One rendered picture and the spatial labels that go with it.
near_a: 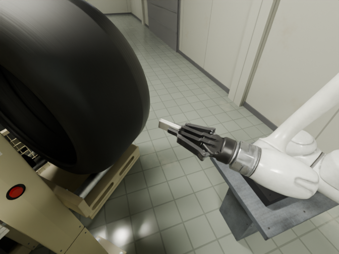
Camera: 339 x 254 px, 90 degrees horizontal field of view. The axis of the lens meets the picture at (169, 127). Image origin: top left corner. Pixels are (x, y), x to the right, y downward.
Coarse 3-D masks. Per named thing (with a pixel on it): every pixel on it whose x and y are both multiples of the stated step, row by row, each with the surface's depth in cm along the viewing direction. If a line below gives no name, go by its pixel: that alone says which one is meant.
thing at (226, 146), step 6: (204, 138) 50; (222, 138) 51; (228, 138) 48; (204, 144) 49; (216, 144) 49; (222, 144) 47; (228, 144) 46; (234, 144) 46; (210, 150) 47; (216, 150) 47; (222, 150) 46; (228, 150) 46; (234, 150) 46; (210, 156) 48; (216, 156) 47; (222, 156) 46; (228, 156) 46; (222, 162) 48; (228, 162) 47
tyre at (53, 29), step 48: (0, 0) 35; (48, 0) 40; (0, 48) 34; (48, 48) 34; (96, 48) 41; (0, 96) 67; (48, 96) 37; (96, 96) 40; (144, 96) 56; (48, 144) 76; (96, 144) 45
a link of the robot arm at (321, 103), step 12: (336, 84) 45; (312, 96) 51; (324, 96) 47; (336, 96) 46; (300, 108) 53; (312, 108) 50; (324, 108) 48; (288, 120) 56; (300, 120) 53; (312, 120) 52; (276, 132) 58; (288, 132) 56; (264, 144) 57; (276, 144) 56
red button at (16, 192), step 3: (18, 186) 48; (12, 189) 46; (15, 189) 47; (18, 189) 47; (21, 189) 48; (12, 192) 46; (15, 192) 47; (18, 192) 48; (21, 192) 48; (12, 195) 46; (15, 195) 47; (18, 195) 48
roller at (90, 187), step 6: (108, 168) 72; (90, 174) 68; (96, 174) 68; (102, 174) 70; (90, 180) 66; (96, 180) 67; (84, 186) 64; (90, 186) 65; (78, 192) 62; (84, 192) 63; (84, 198) 63
